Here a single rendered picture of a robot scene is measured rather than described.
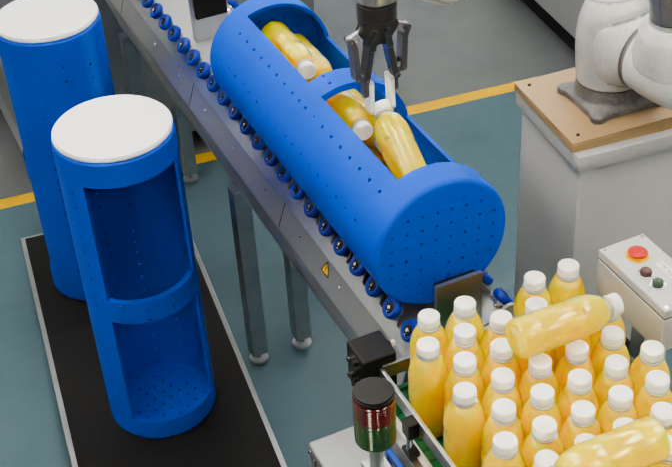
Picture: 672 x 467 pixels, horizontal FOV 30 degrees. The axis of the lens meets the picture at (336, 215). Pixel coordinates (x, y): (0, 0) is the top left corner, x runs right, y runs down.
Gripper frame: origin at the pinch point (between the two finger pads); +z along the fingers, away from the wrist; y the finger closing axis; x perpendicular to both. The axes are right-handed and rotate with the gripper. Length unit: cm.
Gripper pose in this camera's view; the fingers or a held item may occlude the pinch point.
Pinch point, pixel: (379, 93)
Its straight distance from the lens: 245.7
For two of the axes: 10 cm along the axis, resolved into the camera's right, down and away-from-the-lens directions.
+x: 4.3, 5.2, -7.4
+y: -9.0, 2.9, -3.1
